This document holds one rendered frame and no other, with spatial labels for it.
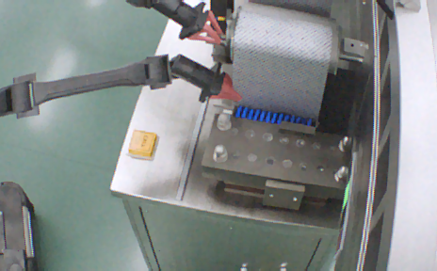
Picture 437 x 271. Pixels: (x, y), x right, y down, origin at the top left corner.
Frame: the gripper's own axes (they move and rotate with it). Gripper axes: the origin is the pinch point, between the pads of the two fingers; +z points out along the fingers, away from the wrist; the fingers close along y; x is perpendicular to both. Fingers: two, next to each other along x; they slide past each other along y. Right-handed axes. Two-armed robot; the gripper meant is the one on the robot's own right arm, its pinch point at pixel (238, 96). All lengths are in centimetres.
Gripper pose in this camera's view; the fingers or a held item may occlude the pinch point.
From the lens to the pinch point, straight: 157.0
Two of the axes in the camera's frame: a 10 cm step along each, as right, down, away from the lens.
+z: 8.4, 4.3, 3.4
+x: 5.1, -3.8, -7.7
